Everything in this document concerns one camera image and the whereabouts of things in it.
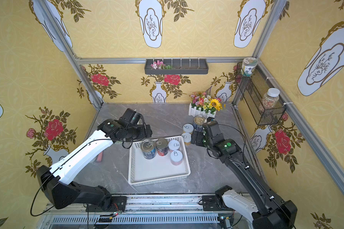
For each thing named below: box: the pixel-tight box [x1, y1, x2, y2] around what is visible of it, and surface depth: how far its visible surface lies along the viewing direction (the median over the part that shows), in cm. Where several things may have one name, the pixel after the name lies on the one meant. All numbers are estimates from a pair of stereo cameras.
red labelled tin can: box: [155, 137, 169, 157], surface depth 87 cm
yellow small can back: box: [182, 123, 194, 135], surface depth 101 cm
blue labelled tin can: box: [140, 139, 157, 160], surface depth 87 cm
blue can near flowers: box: [193, 114, 205, 132], surface depth 99 cm
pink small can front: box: [168, 139, 181, 153], surface depth 92 cm
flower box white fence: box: [188, 91, 223, 119], surface depth 102 cm
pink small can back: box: [170, 149, 183, 166], surface depth 87 cm
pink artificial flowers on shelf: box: [150, 60, 173, 70], surface depth 89 cm
